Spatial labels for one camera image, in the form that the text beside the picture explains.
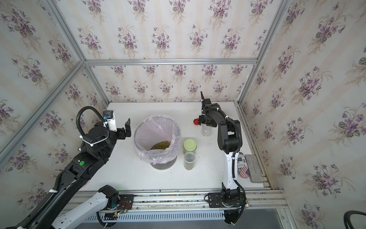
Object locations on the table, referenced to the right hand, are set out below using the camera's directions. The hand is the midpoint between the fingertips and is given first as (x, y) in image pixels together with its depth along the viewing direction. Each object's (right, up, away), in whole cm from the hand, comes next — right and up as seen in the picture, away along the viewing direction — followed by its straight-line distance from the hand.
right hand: (208, 124), depth 103 cm
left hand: (-49, +4, -37) cm, 62 cm away
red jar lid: (-9, +2, +5) cm, 11 cm away
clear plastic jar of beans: (-3, -4, -7) cm, 9 cm away
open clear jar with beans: (-15, -21, -17) cm, 31 cm away
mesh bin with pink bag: (-35, -8, -19) cm, 40 cm away
